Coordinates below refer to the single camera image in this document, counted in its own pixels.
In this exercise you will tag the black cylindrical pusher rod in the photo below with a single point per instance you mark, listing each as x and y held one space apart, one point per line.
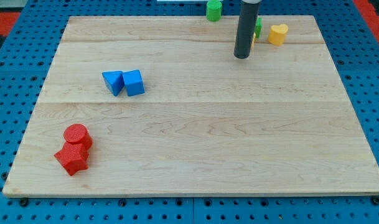
246 28

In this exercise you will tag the green star block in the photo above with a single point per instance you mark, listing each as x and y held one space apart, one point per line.
258 27

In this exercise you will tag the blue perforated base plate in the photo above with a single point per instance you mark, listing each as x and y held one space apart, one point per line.
24 62

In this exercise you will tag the yellow heart block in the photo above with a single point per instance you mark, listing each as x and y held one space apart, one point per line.
277 34

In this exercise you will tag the wooden board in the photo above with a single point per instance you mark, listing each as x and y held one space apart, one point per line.
276 124

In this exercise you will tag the green cylinder block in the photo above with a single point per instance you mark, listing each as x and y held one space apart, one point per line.
213 10

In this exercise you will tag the red star block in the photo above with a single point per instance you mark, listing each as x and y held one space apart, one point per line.
72 157

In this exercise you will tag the yellow hexagon block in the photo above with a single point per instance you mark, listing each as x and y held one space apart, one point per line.
253 41

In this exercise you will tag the red cylinder block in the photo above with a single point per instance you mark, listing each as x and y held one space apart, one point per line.
78 134

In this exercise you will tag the blue cube block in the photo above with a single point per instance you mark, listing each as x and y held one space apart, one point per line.
133 82

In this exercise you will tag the blue triangle block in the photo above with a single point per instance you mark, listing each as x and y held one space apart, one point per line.
114 81

